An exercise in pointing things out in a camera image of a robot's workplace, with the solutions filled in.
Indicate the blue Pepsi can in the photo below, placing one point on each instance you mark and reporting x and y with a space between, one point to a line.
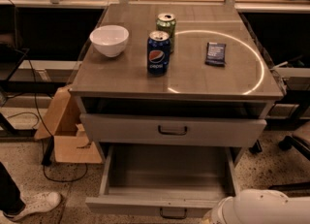
158 52

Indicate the green soda can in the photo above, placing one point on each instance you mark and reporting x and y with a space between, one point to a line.
167 22

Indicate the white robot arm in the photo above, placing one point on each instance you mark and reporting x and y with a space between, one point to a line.
253 206

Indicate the grey drawer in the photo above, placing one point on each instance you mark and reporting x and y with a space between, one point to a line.
133 129
173 182

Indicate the dark blue snack bar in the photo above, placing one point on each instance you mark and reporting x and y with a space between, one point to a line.
215 54

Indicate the grey drawer cabinet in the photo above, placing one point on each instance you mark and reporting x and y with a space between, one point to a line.
243 89

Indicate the white ceramic bowl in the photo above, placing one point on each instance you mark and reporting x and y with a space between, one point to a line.
110 40

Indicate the covered gripper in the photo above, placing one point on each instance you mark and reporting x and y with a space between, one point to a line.
222 210

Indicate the white sneaker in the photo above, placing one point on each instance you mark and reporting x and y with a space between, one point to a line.
40 203

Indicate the cardboard box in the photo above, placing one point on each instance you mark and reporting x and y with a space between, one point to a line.
61 122

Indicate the grey top drawer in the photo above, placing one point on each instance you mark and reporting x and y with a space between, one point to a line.
133 129

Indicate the dark trouser leg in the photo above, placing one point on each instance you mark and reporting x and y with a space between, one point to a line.
10 200

